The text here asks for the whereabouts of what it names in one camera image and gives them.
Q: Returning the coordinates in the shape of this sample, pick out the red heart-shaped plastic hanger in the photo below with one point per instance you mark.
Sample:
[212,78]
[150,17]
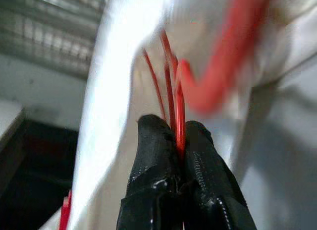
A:
[180,116]

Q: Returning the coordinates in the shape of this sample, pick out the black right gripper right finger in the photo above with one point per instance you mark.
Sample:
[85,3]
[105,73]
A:
[208,185]

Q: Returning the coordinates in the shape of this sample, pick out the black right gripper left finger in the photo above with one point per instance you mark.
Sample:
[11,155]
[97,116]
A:
[153,170]

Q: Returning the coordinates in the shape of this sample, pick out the white t-shirt black print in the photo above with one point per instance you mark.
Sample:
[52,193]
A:
[111,91]

